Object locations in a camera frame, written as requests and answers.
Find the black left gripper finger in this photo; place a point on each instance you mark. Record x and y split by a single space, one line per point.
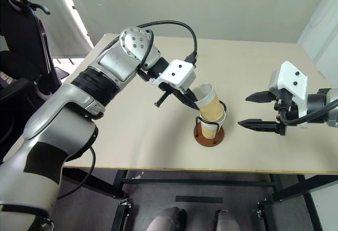
186 99
191 95

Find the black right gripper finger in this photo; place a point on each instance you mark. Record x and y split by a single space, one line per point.
262 97
260 125

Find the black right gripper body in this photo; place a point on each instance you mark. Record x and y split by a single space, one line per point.
286 103

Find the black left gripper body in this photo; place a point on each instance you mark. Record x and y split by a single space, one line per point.
171 88

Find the brown white paper cup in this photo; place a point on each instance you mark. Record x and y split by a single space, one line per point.
222 119
209 133
211 108

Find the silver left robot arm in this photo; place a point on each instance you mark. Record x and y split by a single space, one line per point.
66 104

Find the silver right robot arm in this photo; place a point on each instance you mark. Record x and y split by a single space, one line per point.
331 101

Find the white curtain panel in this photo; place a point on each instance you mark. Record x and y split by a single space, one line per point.
324 17

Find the black floor tape strip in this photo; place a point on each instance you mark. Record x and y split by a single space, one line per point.
199 199

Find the dark grey rounded shape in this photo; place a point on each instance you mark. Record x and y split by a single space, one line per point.
166 220
227 221

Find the white backdrop sheet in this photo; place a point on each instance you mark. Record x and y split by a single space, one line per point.
66 17

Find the black office chair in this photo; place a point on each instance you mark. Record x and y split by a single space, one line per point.
21 43

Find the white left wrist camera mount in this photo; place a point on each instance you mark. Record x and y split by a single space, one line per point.
177 72

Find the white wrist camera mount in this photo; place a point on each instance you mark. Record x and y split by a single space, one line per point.
289 75
177 72

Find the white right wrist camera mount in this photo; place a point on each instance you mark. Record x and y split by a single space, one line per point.
289 75

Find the black metal table frame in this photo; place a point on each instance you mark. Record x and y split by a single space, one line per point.
198 181

